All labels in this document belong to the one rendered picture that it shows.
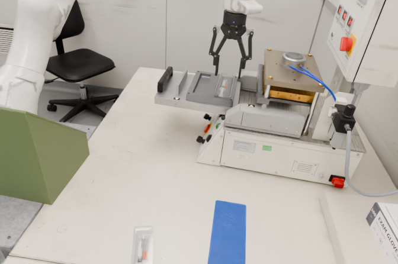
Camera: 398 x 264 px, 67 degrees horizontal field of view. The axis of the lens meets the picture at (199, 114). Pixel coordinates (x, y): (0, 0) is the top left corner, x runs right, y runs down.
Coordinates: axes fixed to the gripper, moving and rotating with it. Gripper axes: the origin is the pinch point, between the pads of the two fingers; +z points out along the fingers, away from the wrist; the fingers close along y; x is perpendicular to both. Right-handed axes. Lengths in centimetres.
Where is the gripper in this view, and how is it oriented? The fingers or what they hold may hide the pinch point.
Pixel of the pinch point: (228, 68)
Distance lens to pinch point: 109.2
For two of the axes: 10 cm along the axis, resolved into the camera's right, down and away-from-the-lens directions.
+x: -1.7, 5.3, -8.3
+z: -0.6, 8.4, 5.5
